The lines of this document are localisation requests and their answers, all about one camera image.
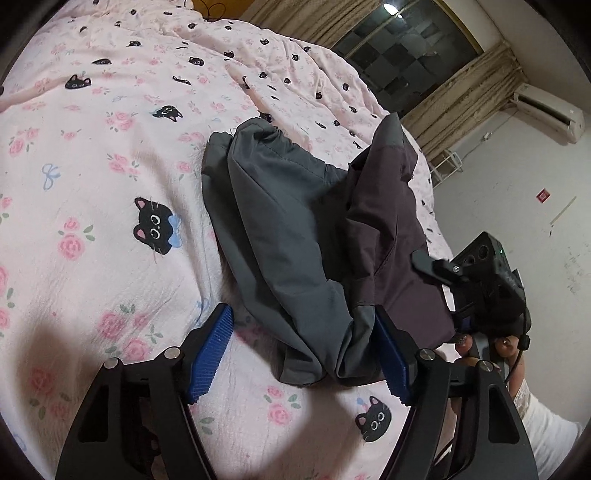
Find pink cat print duvet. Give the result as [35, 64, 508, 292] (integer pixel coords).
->
[0, 0, 456, 480]

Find white air conditioner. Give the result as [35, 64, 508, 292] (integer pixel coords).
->
[512, 83, 586, 144]

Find purple grey jacket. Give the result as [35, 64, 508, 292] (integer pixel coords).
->
[202, 114, 454, 386]

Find beige curtain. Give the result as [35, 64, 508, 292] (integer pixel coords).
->
[402, 41, 527, 161]
[240, 0, 384, 48]

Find white lace sleeve forearm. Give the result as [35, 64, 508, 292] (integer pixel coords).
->
[509, 378, 584, 479]

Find dark window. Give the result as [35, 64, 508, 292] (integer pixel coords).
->
[332, 0, 482, 117]

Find right hand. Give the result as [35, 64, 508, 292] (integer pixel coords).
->
[455, 334, 530, 417]

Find beige curtain right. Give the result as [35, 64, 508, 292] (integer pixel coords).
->
[402, 41, 527, 161]

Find orange wooden wardrobe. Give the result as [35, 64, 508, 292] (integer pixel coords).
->
[191, 0, 253, 21]

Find white wire shelf rack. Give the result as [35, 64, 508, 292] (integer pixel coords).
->
[428, 149, 464, 188]

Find beige curtain left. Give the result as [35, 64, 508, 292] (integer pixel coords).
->
[240, 0, 384, 48]

